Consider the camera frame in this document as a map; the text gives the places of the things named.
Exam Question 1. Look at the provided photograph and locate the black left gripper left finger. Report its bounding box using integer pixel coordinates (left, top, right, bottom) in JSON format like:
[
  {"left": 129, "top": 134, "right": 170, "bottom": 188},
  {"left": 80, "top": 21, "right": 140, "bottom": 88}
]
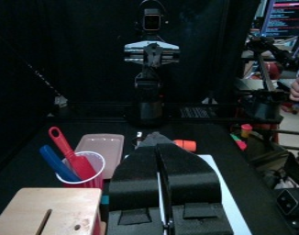
[{"left": 106, "top": 131, "right": 165, "bottom": 235}]

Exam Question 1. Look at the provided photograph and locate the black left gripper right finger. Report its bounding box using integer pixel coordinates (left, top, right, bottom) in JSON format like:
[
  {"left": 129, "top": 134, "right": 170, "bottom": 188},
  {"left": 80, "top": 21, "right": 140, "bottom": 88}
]
[{"left": 154, "top": 131, "right": 235, "bottom": 235}]

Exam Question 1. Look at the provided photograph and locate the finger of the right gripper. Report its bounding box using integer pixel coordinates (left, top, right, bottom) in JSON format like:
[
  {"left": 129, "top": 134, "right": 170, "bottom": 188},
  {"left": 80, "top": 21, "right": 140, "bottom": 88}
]
[
  {"left": 152, "top": 43, "right": 164, "bottom": 70},
  {"left": 141, "top": 43, "right": 154, "bottom": 70}
]

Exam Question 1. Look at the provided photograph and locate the orange toy carrot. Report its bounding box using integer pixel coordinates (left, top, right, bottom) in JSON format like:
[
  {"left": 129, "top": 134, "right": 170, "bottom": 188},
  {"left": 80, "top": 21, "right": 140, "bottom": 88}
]
[{"left": 172, "top": 139, "right": 197, "bottom": 152}]

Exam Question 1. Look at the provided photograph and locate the white cutting board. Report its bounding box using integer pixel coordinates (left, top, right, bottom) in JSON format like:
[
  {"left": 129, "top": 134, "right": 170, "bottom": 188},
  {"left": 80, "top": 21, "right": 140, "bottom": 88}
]
[{"left": 196, "top": 154, "right": 253, "bottom": 235}]

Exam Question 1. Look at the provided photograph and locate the person's hand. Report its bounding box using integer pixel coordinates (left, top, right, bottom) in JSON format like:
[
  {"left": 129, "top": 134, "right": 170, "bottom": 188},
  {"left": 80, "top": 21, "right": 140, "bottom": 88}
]
[{"left": 288, "top": 77, "right": 299, "bottom": 103}]

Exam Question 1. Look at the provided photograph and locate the red plastic cup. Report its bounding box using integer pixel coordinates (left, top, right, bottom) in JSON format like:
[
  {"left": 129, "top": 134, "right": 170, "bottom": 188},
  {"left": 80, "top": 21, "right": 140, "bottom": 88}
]
[{"left": 54, "top": 151, "right": 106, "bottom": 190}]

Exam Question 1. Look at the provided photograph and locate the pink plastic tray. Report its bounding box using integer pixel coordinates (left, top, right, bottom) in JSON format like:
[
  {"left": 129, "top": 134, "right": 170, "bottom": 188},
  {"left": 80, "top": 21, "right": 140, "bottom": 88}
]
[{"left": 73, "top": 133, "right": 126, "bottom": 180}]

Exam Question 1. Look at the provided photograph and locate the red toy spatula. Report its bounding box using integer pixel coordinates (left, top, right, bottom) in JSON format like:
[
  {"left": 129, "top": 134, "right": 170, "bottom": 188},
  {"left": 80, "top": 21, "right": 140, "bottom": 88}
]
[{"left": 48, "top": 126, "right": 97, "bottom": 182}]

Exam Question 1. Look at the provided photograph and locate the green red toy piece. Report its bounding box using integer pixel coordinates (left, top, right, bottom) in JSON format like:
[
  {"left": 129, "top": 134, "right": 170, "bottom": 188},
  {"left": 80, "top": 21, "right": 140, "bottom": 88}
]
[{"left": 231, "top": 133, "right": 248, "bottom": 151}]

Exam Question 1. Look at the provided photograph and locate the blue toy utensil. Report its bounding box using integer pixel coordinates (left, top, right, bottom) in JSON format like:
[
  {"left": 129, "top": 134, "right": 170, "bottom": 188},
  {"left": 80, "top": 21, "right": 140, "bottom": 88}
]
[{"left": 37, "top": 144, "right": 81, "bottom": 183}]

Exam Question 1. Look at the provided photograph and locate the small red yellow toy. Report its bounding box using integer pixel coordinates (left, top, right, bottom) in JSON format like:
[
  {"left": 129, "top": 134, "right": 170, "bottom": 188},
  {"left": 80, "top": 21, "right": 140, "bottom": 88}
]
[{"left": 240, "top": 123, "right": 253, "bottom": 139}]

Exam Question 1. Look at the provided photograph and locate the wooden box with slot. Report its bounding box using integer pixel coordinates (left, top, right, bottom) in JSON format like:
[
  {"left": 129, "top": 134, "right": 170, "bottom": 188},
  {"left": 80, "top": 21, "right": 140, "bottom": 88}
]
[{"left": 0, "top": 187, "right": 102, "bottom": 235}]

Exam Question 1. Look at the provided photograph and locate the small white clamp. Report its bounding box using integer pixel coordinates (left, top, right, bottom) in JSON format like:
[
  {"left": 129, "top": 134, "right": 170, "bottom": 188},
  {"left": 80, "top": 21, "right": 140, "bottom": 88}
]
[{"left": 52, "top": 95, "right": 69, "bottom": 108}]

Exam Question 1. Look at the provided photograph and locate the black power box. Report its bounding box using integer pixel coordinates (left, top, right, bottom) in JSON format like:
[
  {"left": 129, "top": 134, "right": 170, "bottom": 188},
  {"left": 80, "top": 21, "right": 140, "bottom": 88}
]
[{"left": 273, "top": 187, "right": 299, "bottom": 229}]

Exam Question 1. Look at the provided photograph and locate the black equipment stand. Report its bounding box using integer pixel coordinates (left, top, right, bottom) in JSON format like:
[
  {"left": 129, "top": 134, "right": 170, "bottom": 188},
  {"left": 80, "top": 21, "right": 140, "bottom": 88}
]
[{"left": 236, "top": 36, "right": 299, "bottom": 124}]

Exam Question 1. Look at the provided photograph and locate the computer monitor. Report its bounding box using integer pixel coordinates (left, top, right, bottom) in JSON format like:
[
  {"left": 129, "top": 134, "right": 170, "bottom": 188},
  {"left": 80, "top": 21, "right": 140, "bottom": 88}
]
[{"left": 260, "top": 0, "right": 299, "bottom": 39}]

